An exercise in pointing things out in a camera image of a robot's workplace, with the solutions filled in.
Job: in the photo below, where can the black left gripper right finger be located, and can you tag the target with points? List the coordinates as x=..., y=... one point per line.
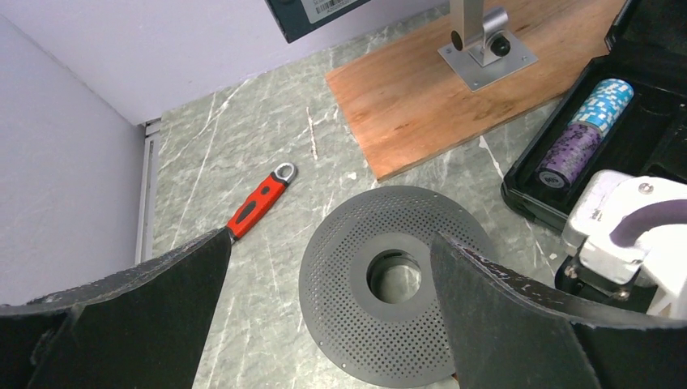
x=506, y=330

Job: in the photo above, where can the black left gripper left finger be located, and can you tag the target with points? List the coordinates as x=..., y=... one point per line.
x=144, y=327

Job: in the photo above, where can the purple poker chip stack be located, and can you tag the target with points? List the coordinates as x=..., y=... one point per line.
x=569, y=154

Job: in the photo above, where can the blue white poker chip stack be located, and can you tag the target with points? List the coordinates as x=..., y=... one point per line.
x=604, y=105

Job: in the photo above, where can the black poker set case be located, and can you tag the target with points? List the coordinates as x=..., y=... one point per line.
x=647, y=48

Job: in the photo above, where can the black perforated filament spool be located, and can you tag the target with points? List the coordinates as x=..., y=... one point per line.
x=366, y=287

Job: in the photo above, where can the wooden base board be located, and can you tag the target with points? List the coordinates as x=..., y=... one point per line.
x=405, y=105

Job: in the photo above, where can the red handled adjustable wrench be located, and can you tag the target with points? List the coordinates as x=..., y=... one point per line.
x=260, y=200

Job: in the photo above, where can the grey metal stand bracket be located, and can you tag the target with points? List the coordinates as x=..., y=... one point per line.
x=482, y=49

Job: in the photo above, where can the dark teal network switch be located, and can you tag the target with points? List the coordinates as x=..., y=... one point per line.
x=298, y=18

